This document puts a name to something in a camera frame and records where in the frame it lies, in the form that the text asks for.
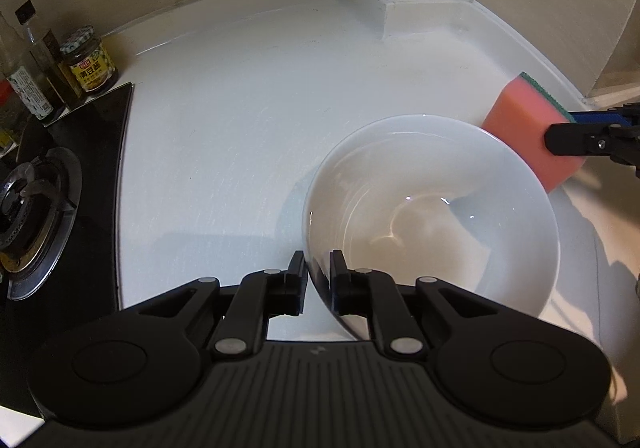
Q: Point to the metal gas burner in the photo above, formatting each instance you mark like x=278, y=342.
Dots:
x=30, y=223

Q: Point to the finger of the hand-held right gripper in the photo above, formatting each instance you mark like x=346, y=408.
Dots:
x=565, y=140
x=595, y=118

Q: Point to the black glass cooktop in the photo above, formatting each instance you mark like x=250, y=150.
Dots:
x=95, y=167

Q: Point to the dark olive oil bottle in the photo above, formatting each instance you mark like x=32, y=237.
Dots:
x=67, y=80

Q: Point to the sauce jar with checkered lid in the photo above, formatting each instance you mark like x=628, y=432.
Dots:
x=90, y=67

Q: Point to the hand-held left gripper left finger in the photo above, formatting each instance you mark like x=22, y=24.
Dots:
x=298, y=280

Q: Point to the clear bottle with white label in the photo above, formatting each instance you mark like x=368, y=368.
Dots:
x=30, y=92

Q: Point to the clear bottle with black cap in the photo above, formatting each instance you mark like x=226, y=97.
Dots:
x=32, y=40

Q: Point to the white ceramic bowl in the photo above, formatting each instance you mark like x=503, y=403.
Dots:
x=425, y=167

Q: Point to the red capped container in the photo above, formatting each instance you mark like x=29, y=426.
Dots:
x=6, y=117

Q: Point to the green and pink sponge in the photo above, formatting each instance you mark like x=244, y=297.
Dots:
x=520, y=127

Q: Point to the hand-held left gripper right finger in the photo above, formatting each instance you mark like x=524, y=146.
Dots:
x=336, y=280

